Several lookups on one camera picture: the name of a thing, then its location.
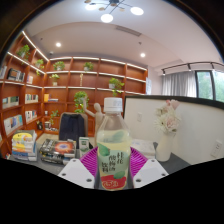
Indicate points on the dark office chair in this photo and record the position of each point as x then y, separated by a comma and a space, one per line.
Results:
71, 126

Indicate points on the wooden shelf unit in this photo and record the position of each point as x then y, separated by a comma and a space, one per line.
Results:
66, 86

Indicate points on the stack of dark books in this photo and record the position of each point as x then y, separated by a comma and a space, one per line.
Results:
58, 148

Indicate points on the white curtain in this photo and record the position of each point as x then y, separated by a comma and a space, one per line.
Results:
178, 85

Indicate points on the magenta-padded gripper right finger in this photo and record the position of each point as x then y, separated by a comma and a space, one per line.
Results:
150, 171

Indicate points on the wooden artist mannequin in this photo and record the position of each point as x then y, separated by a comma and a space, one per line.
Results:
98, 116

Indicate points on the white desk partition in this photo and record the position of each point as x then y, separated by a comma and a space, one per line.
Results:
196, 130

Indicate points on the white vase with pale flowers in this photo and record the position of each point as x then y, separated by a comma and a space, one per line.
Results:
165, 140

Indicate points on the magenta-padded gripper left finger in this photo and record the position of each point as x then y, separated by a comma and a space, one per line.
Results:
76, 173

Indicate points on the white wall socket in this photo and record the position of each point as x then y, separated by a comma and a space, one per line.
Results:
216, 149
139, 116

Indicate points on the ceiling air vent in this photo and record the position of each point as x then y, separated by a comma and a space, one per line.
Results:
128, 30

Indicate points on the window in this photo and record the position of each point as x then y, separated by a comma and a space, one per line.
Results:
210, 85

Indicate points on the clear drink bottle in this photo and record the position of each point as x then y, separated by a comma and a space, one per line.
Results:
113, 146

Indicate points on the branching globe ceiling lamp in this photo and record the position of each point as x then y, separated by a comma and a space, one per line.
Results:
107, 16

